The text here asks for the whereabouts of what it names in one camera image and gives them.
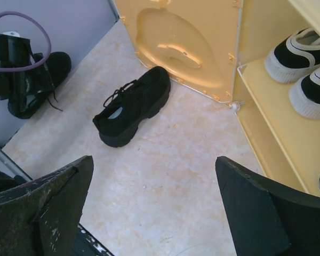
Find black white sneaker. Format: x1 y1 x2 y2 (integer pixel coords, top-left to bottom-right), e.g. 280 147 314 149
265 28 320 84
289 67 320 119

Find yellow shoe cabinet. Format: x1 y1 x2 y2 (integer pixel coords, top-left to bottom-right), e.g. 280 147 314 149
233 1 320 196

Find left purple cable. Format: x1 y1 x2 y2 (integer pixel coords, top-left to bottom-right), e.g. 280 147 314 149
0 11 52 73

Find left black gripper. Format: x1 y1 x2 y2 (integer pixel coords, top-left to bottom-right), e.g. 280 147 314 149
0 34 44 100

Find black chunky shoe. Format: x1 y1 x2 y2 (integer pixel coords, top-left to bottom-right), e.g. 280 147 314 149
93 66 171 148
7 52 71 119

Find yellow cabinet door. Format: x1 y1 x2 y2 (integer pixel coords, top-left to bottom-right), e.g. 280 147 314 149
115 0 243 103

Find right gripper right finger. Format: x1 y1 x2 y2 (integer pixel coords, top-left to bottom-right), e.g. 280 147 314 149
215 156 320 255

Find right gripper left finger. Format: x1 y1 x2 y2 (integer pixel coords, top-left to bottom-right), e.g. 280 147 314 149
0 156 94 255

